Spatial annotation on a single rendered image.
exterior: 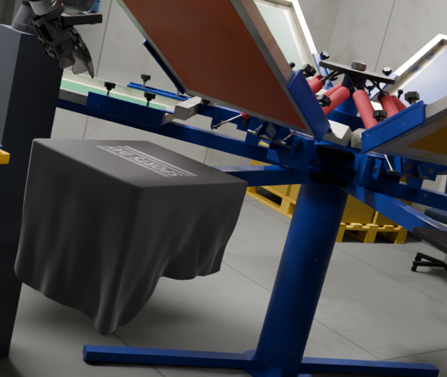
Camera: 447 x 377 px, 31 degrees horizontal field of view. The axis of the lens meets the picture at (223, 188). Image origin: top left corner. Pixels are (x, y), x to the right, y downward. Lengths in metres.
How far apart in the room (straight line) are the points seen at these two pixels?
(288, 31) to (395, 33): 2.77
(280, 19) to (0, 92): 1.95
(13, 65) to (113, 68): 3.27
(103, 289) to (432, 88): 2.38
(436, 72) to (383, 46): 2.78
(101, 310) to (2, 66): 1.02
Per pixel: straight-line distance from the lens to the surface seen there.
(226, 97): 2.71
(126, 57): 6.06
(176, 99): 3.61
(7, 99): 2.81
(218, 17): 2.23
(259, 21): 2.16
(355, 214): 5.95
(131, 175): 2.19
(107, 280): 2.19
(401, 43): 6.92
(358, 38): 7.21
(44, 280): 2.39
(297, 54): 4.17
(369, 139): 2.54
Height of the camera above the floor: 1.45
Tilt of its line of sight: 13 degrees down
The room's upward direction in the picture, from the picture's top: 14 degrees clockwise
